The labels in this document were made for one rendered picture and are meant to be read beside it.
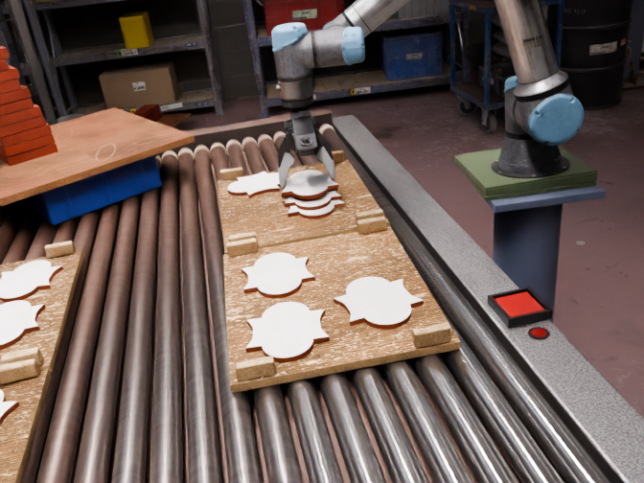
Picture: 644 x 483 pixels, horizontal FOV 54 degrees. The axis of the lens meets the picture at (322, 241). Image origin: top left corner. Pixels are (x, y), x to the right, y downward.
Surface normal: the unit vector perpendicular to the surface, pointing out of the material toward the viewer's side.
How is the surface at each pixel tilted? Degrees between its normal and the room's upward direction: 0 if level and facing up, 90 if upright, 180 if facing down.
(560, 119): 94
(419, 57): 90
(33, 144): 90
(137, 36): 90
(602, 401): 0
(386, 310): 0
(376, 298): 0
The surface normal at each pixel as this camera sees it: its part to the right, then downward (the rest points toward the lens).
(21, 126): 0.66, 0.29
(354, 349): -0.11, -0.88
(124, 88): 0.09, 0.46
